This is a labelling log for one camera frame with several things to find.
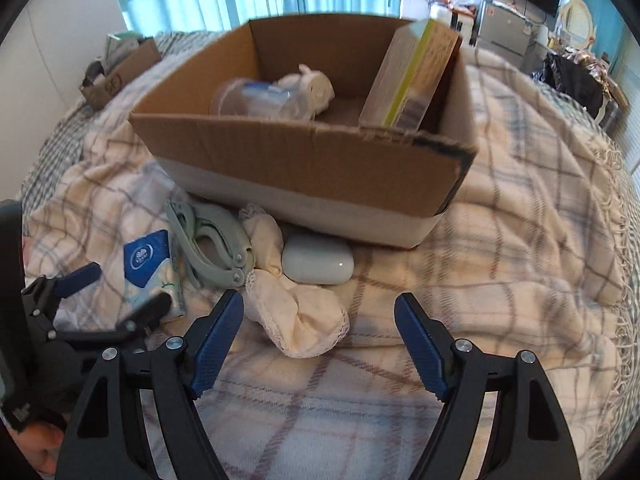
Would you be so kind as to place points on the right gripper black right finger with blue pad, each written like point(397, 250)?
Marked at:
point(529, 436)

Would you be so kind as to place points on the blue white tissue pack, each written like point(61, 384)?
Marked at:
point(151, 267)

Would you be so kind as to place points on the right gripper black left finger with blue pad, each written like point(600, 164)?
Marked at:
point(107, 439)

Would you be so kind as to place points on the clear plastic container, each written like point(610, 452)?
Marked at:
point(250, 98)

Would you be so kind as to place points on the large open cardboard box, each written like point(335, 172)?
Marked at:
point(377, 186)

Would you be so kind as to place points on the green checked bed sheet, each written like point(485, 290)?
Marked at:
point(63, 148)

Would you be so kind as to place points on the small cardboard box with items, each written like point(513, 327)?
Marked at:
point(125, 59)

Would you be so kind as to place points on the oval white vanity mirror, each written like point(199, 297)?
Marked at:
point(576, 26)

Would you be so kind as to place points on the black jacket on chair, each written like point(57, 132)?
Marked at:
point(574, 80)

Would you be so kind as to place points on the silver mini fridge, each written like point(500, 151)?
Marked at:
point(502, 29)

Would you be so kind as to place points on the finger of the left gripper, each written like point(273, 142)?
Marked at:
point(47, 293)
point(145, 319)

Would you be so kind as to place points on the grey-green plastic clamp tool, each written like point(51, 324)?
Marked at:
point(215, 246)

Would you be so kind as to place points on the yellow-green product box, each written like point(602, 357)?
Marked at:
point(411, 72)

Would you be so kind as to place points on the person's left hand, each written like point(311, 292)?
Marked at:
point(39, 442)

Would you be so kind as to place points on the white earbuds case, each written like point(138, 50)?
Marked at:
point(317, 260)

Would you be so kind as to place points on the cream lace sock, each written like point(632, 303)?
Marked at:
point(303, 321)

